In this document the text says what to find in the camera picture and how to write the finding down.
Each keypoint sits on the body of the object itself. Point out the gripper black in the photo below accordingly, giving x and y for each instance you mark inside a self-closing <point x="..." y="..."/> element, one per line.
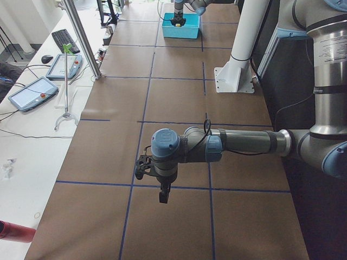
<point x="165" y="181"/>
<point x="178" y="14"/>

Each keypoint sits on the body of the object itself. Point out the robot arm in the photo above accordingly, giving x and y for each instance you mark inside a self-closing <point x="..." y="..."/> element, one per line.
<point x="322" y="146"/>
<point x="198" y="6"/>

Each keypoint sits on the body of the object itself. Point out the turquoise plastic bin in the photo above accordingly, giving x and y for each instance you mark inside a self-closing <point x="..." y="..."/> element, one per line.
<point x="189" y="30"/>

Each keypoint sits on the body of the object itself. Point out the black keyboard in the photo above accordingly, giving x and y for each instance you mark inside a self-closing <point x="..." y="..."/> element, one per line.
<point x="62" y="37"/>

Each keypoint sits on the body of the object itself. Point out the far teach pendant tablet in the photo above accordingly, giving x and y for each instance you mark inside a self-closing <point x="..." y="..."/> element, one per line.
<point x="56" y="71"/>

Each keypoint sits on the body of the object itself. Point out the teach pendant tablet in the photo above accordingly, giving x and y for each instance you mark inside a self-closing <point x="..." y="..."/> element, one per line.
<point x="34" y="94"/>
<point x="56" y="71"/>

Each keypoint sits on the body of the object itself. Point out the black computer mouse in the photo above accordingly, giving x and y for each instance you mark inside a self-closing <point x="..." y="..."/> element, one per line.
<point x="46" y="59"/>

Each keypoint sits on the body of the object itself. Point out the near teach pendant tablet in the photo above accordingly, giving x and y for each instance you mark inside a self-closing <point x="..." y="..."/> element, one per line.
<point x="34" y="94"/>

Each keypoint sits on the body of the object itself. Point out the red cylinder bottle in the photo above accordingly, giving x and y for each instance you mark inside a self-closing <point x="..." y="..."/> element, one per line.
<point x="16" y="233"/>

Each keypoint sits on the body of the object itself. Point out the white crumpled paper piece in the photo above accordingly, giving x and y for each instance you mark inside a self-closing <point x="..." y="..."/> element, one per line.
<point x="8" y="168"/>

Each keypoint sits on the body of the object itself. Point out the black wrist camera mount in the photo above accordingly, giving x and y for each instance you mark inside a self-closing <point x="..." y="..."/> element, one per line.
<point x="144" y="165"/>

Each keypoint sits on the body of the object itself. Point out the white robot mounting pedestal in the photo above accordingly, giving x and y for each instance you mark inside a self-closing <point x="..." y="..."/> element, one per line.
<point x="236" y="76"/>

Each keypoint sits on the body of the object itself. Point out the aluminium frame post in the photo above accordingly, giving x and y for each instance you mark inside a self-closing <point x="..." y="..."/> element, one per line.
<point x="73" y="15"/>

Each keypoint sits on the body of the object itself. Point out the reacher grabber tool green handle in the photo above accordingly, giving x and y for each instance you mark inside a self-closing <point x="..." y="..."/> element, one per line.
<point x="67" y="115"/>

